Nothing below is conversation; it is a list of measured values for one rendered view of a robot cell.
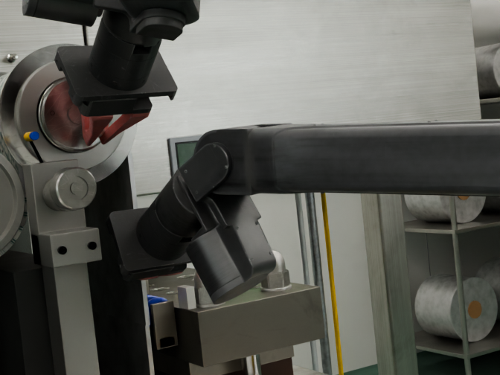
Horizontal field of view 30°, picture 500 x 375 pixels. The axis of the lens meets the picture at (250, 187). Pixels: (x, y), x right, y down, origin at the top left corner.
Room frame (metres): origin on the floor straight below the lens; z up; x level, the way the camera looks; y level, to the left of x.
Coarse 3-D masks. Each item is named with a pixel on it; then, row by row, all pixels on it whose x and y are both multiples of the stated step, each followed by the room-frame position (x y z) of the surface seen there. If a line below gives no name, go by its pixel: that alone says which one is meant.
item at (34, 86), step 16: (48, 64) 0.95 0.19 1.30; (32, 80) 0.94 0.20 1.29; (48, 80) 0.94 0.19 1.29; (32, 96) 0.94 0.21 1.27; (16, 112) 0.93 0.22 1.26; (32, 112) 0.93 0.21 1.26; (32, 128) 0.93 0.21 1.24; (48, 144) 0.94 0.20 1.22; (112, 144) 0.98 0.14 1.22; (48, 160) 0.94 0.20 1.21; (80, 160) 0.96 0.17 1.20; (96, 160) 0.97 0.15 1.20
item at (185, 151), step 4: (180, 144) 1.38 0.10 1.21; (184, 144) 1.38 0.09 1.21; (188, 144) 1.39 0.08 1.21; (192, 144) 1.39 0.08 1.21; (180, 148) 1.38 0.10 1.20; (184, 148) 1.38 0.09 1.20; (188, 148) 1.39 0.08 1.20; (192, 148) 1.39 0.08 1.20; (180, 152) 1.38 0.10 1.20; (184, 152) 1.38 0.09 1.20; (188, 152) 1.39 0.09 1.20; (192, 152) 1.39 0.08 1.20; (180, 156) 1.38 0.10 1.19; (184, 156) 1.38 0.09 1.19; (188, 156) 1.39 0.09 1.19; (180, 160) 1.38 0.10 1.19; (184, 160) 1.38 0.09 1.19; (180, 164) 1.38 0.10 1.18
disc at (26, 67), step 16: (48, 48) 0.95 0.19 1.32; (32, 64) 0.95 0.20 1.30; (16, 80) 0.94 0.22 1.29; (16, 96) 0.93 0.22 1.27; (0, 112) 0.93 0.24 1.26; (0, 128) 0.93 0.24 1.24; (16, 128) 0.93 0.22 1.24; (128, 128) 0.99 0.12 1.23; (16, 144) 0.93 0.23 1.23; (128, 144) 0.99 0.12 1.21; (16, 160) 0.93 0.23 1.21; (32, 160) 0.94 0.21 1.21; (112, 160) 0.98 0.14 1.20; (96, 176) 0.97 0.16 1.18
